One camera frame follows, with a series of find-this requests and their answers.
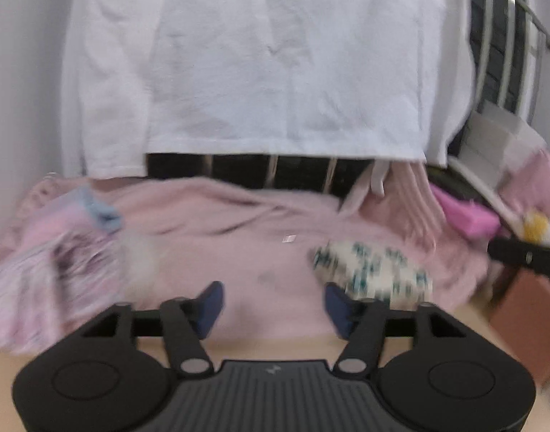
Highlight white teal floral garment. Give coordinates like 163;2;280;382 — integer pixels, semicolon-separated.
312;241;434;310

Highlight yellow white plush toy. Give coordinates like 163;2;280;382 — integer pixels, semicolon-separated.
523;211;550;248

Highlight salmon cardboard box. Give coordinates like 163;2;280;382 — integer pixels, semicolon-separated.
490;269;550;386

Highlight magenta pink box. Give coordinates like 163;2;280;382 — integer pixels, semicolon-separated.
430;183;501;241

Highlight pink fleece blanket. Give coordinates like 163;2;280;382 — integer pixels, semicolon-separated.
0;161;496;352

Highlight light blue cloth piece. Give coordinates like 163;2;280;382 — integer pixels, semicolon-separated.
77;187;124;234

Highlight pink frilly patterned cloth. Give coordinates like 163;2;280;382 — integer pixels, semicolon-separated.
0;209;127;354

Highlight white stacked boxes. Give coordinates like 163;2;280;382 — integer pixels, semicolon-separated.
449;100;547;189

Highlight white hanging sheet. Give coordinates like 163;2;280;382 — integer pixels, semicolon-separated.
67;0;474;180

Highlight steel bed rail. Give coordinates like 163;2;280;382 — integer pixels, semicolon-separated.
147;0;550;197

